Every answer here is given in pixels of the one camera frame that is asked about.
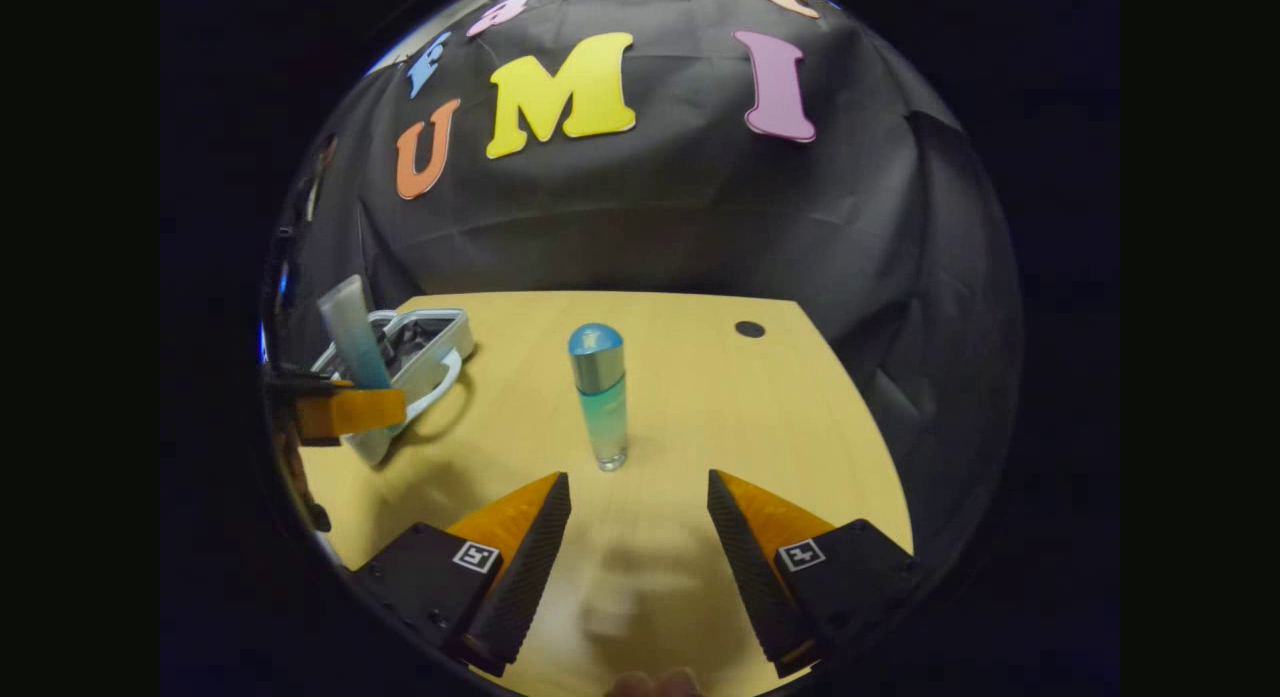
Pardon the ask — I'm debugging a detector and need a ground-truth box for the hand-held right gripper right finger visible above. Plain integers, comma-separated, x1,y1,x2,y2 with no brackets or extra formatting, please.
708,469,923,678

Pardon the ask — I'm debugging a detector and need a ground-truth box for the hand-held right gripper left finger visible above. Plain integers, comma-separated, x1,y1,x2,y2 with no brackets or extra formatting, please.
352,471,573,678

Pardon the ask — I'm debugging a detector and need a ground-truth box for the white blue skin care tube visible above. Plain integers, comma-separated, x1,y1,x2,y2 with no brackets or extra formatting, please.
317,274,393,390

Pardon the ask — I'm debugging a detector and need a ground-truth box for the light blue suitcase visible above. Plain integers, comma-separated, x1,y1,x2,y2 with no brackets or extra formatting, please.
310,308,476,468

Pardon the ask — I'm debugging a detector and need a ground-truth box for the blue capped clear bottle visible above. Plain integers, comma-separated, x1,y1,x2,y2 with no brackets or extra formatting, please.
568,323,630,472

